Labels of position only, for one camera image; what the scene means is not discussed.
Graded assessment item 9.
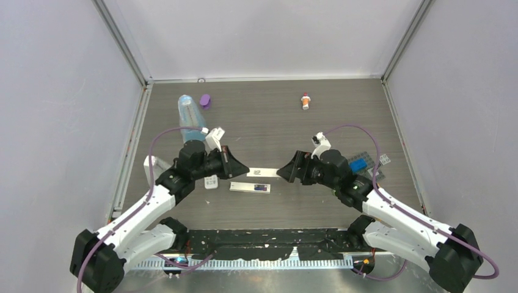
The blue metronome in plastic wrap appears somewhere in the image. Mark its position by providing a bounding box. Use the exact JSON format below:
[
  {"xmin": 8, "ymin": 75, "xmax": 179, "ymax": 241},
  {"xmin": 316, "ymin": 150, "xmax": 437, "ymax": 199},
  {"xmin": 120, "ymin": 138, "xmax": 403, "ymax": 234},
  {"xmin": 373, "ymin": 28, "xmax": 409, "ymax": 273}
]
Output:
[{"xmin": 178, "ymin": 95, "xmax": 206, "ymax": 142}]

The purple plastic cap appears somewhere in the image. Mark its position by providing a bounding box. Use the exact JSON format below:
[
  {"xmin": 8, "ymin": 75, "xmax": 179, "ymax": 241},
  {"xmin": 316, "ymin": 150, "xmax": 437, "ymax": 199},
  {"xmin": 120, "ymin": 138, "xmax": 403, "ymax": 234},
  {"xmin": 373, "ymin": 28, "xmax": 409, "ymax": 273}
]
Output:
[{"xmin": 199, "ymin": 94, "xmax": 211, "ymax": 110}]

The blue lego brick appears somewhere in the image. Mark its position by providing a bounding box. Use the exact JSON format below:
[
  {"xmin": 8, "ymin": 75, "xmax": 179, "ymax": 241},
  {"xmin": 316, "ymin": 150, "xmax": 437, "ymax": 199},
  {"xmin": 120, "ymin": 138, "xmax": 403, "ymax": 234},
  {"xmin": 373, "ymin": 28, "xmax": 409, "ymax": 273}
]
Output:
[{"xmin": 349, "ymin": 158, "xmax": 368, "ymax": 173}]

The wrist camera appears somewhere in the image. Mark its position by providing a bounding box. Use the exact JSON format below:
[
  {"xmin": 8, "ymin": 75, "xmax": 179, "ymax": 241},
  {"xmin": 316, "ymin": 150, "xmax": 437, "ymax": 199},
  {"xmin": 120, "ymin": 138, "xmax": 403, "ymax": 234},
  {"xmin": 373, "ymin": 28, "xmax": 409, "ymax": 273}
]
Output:
[
  {"xmin": 311, "ymin": 132, "xmax": 331, "ymax": 159},
  {"xmin": 201, "ymin": 127, "xmax": 225, "ymax": 151}
]

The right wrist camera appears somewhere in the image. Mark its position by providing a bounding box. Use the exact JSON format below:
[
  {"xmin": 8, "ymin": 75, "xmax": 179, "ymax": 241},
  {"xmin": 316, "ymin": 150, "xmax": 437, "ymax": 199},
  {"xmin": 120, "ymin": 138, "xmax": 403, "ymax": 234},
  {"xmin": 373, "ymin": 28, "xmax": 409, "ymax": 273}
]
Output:
[{"xmin": 311, "ymin": 132, "xmax": 331, "ymax": 159}]

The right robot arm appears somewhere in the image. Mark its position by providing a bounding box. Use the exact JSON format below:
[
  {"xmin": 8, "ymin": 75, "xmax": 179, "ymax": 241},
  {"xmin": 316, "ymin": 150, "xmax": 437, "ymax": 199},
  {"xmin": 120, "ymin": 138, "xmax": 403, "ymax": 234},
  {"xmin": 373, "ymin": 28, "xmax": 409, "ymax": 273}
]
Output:
[{"xmin": 277, "ymin": 150, "xmax": 483, "ymax": 292}]

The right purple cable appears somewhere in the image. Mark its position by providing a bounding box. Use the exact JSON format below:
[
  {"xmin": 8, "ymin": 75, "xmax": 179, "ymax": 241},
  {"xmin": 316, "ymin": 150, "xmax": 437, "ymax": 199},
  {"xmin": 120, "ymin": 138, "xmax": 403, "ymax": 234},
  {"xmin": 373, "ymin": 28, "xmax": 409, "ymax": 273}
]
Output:
[{"xmin": 323, "ymin": 124, "xmax": 500, "ymax": 282}]

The white remote control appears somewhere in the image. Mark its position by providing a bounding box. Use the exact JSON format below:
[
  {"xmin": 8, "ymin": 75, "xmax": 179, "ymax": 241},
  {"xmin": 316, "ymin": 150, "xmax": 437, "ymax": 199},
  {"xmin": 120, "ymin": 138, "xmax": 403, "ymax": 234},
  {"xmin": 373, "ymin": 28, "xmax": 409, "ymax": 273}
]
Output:
[{"xmin": 204, "ymin": 175, "xmax": 219, "ymax": 190}]

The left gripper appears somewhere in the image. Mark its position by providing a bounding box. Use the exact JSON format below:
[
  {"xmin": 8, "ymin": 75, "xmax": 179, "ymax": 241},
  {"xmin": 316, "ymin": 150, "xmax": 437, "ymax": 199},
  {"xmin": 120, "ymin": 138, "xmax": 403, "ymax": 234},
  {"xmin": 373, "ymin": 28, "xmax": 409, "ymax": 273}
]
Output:
[{"xmin": 192, "ymin": 145, "xmax": 249, "ymax": 180}]

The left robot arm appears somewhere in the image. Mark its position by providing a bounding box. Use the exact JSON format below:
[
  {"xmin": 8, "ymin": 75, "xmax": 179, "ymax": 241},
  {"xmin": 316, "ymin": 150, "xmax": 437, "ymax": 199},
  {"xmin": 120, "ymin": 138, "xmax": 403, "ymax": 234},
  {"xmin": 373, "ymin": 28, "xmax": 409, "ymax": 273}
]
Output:
[{"xmin": 70, "ymin": 140, "xmax": 250, "ymax": 292}]

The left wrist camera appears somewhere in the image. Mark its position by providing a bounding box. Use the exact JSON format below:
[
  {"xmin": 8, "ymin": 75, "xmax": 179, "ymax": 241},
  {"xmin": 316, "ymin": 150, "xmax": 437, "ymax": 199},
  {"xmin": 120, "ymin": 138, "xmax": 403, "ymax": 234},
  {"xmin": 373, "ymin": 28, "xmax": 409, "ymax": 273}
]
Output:
[{"xmin": 201, "ymin": 127, "xmax": 225, "ymax": 151}]

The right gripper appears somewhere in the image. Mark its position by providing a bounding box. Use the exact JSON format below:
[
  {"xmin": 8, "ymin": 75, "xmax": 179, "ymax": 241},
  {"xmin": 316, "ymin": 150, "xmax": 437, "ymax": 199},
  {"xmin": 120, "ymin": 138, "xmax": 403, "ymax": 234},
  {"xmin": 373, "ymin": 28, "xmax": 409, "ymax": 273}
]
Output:
[{"xmin": 277, "ymin": 151, "xmax": 338, "ymax": 190}]

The grey lego baseplate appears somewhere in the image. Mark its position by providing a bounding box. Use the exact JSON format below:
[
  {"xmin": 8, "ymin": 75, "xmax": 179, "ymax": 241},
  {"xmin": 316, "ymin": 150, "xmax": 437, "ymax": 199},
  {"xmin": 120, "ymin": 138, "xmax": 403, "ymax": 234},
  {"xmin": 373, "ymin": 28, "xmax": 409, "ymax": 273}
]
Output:
[{"xmin": 347, "ymin": 151, "xmax": 375, "ymax": 179}]

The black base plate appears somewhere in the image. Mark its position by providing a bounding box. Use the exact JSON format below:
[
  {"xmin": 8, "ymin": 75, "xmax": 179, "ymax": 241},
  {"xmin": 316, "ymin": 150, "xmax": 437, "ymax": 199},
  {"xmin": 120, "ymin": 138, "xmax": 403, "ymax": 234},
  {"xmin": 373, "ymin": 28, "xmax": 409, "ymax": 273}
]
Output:
[{"xmin": 148, "ymin": 228, "xmax": 389, "ymax": 261}]

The small toy figurine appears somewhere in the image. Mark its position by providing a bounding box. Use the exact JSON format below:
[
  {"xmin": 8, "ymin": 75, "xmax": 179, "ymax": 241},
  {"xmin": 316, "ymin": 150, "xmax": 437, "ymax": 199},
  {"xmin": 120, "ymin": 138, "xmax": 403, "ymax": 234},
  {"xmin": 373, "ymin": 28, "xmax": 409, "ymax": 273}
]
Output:
[{"xmin": 301, "ymin": 92, "xmax": 311, "ymax": 110}]

